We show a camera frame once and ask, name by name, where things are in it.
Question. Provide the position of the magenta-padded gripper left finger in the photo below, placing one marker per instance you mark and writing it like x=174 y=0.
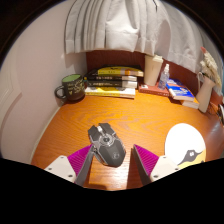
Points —
x=78 y=160

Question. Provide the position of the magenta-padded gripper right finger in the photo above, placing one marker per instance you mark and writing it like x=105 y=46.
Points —
x=146 y=160

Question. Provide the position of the dark grey computer mouse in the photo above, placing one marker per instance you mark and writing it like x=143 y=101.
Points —
x=108 y=145

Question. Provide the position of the white yellow printed mouse pad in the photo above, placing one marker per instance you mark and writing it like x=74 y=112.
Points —
x=183 y=140

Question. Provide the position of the red flat book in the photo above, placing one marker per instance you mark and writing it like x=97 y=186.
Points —
x=151 y=90

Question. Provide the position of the orange cover book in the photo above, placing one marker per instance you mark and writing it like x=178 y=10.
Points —
x=191 y=103

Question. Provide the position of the dark green mug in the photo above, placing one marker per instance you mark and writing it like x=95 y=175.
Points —
x=74 y=88

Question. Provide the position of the yellow white thick book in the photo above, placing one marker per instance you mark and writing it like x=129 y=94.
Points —
x=110 y=92

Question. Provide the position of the blue cover book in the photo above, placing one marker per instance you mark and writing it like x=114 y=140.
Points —
x=180 y=90

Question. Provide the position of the black spine book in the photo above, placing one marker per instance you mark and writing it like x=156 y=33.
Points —
x=110 y=83
x=110 y=78

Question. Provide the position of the clear spray bottle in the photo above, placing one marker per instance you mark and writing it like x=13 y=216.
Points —
x=163 y=78

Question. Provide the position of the white ceramic jug vase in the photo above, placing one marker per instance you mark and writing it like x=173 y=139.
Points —
x=204 y=95

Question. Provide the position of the cream lidded tumbler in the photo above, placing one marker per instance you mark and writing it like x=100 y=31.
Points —
x=152 y=70

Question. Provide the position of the yellow cover book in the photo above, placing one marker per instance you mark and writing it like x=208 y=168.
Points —
x=120 y=70

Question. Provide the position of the white flower bouquet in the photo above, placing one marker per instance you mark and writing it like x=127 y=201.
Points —
x=210 y=66

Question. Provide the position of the white pleated curtain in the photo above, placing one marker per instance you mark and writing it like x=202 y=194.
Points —
x=126 y=23

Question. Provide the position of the white framed wall panel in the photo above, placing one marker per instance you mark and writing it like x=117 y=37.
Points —
x=8 y=100

